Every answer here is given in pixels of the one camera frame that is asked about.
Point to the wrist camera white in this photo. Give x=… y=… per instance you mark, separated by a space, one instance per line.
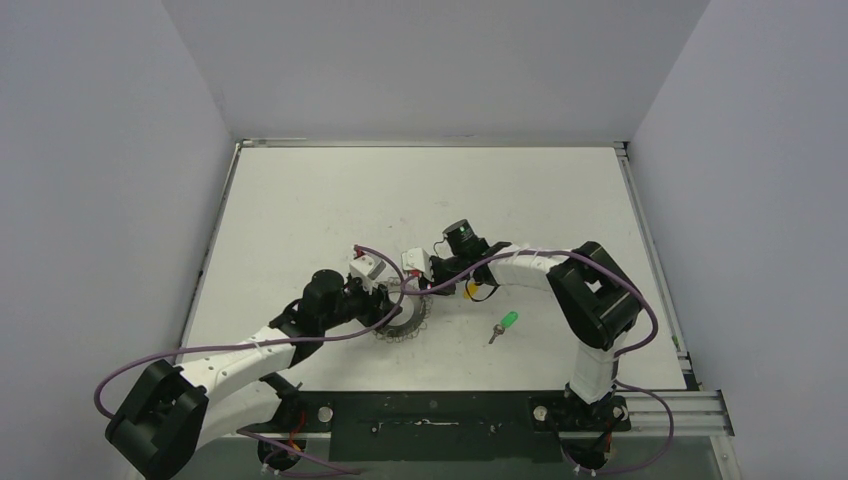
x=416 y=262
x=366 y=268

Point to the key with yellow tag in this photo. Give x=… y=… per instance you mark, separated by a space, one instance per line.
x=469 y=291

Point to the metal disc with key rings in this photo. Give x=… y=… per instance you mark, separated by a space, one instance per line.
x=399 y=317

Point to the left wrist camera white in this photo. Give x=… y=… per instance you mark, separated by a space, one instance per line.
x=366 y=268

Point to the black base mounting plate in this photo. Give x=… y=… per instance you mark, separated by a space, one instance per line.
x=448 y=426

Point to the key with green tag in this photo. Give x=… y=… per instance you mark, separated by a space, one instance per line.
x=503 y=325

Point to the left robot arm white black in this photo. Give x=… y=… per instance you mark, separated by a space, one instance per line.
x=174 y=409

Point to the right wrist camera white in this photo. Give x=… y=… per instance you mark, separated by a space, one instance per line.
x=416 y=262

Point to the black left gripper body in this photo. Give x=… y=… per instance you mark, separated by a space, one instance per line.
x=358 y=302

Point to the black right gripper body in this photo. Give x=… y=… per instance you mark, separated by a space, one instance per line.
x=433 y=273

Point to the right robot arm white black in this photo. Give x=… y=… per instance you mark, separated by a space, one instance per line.
x=596 y=298

